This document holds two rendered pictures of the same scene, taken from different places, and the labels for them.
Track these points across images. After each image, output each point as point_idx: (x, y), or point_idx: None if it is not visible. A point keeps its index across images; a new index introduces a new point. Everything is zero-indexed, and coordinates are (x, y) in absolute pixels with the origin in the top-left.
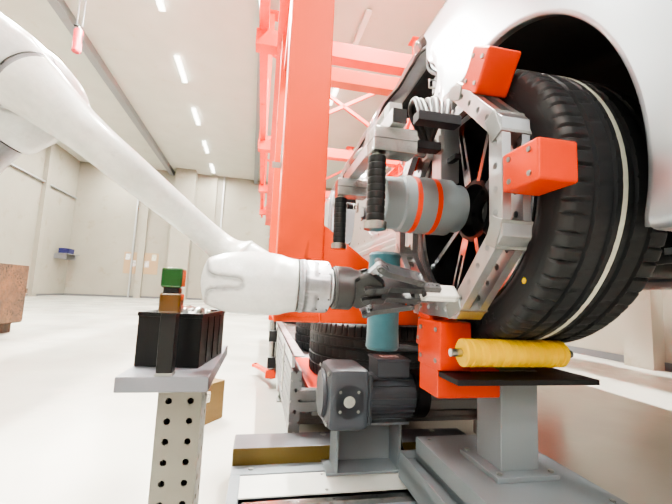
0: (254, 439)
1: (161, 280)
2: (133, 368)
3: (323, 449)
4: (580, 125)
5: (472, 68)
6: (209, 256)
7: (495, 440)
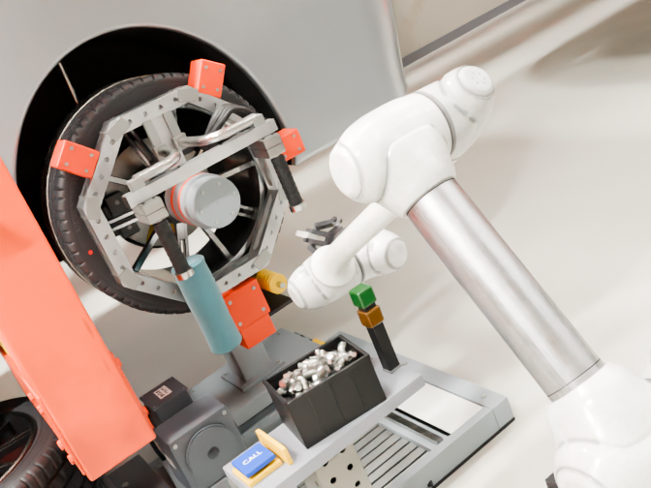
0: None
1: (375, 295)
2: (392, 392)
3: None
4: None
5: (208, 77)
6: (348, 265)
7: (260, 350)
